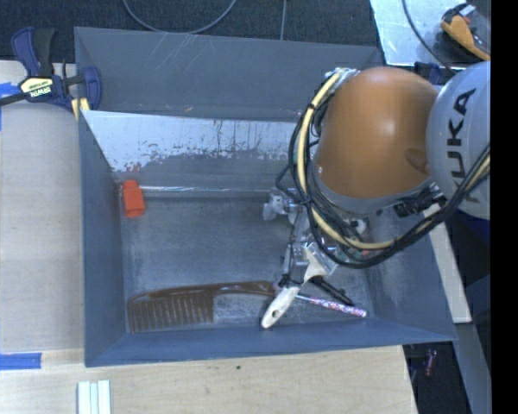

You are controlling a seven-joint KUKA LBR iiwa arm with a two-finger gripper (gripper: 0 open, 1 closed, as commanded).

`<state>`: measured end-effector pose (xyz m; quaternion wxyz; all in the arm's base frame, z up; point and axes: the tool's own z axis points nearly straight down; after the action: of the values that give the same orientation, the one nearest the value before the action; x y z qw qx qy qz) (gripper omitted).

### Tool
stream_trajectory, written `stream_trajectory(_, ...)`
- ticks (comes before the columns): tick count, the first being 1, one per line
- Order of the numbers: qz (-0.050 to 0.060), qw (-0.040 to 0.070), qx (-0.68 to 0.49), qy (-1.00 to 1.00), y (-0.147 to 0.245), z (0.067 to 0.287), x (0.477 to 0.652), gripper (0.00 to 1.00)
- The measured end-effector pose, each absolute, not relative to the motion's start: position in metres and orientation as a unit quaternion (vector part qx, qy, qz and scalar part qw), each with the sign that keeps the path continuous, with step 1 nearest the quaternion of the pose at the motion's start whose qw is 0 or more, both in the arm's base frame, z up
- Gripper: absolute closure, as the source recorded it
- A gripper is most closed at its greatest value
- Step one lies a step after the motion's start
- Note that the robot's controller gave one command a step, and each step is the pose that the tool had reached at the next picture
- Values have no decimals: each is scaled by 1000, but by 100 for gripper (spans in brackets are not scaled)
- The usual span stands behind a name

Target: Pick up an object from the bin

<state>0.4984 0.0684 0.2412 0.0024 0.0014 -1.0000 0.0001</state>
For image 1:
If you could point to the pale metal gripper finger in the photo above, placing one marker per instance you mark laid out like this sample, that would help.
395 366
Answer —
300 260
288 265

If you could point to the pink patterned stick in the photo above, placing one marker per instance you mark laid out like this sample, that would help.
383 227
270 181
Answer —
336 306

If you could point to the grey metal bin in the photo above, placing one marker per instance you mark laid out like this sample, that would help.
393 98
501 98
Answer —
198 252

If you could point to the brown comb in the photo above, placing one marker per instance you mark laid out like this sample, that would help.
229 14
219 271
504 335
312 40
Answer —
172 309

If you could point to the orange block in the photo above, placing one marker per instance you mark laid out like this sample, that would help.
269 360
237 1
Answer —
133 198

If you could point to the black cylinder on white bracket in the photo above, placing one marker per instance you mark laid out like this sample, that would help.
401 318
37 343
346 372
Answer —
321 262

